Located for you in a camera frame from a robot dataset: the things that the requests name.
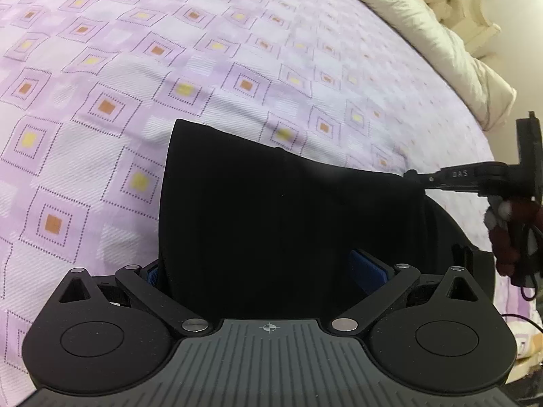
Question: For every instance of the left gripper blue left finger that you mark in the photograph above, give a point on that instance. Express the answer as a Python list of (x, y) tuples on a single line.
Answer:
[(150, 272)]

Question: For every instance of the black pants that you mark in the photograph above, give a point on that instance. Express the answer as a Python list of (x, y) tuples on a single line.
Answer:
[(248, 231)]

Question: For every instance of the purple checked bed sheet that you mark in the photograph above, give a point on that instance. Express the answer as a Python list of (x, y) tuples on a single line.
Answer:
[(90, 90)]

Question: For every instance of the cream duvet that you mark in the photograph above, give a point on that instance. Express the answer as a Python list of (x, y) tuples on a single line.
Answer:
[(487, 95)]

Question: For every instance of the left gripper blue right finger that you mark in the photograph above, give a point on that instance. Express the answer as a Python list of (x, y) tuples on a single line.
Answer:
[(369, 271)]

